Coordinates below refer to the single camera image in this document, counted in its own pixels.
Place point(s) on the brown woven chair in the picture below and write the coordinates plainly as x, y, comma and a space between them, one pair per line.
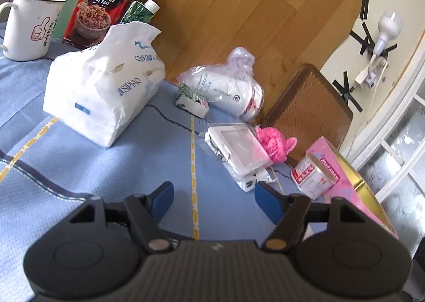
308, 112

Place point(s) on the white enamel mug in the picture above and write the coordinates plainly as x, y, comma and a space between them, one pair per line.
26, 29

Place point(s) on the white soft tissue pack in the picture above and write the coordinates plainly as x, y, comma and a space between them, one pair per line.
99, 89

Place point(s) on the blue tablecloth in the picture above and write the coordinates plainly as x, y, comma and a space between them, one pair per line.
99, 172

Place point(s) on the clear bag with white roll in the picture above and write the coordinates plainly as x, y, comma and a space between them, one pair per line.
219, 86

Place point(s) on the pink fuzzy cloth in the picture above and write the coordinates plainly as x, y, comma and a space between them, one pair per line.
274, 142

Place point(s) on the small green-white tissue packet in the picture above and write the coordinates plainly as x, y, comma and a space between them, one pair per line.
191, 101

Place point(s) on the black tape cross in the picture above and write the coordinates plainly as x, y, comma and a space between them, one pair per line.
347, 91
367, 41

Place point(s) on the white-framed frosted window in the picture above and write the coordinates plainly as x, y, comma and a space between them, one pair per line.
398, 142

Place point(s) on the white case in clear bag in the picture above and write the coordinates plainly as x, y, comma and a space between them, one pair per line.
235, 145

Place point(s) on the white bulb lamp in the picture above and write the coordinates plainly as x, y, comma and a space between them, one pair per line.
386, 28

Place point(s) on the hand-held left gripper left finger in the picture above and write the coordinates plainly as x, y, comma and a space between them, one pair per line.
163, 199

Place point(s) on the black tape strip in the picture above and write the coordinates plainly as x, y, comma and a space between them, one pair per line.
364, 4

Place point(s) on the green carton with white cap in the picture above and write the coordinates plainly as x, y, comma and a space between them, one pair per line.
139, 13

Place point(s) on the small red-white tin can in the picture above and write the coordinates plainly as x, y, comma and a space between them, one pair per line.
310, 177

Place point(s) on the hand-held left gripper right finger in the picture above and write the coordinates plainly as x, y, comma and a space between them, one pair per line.
265, 202

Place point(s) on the pink tin box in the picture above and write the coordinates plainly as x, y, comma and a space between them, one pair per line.
352, 185

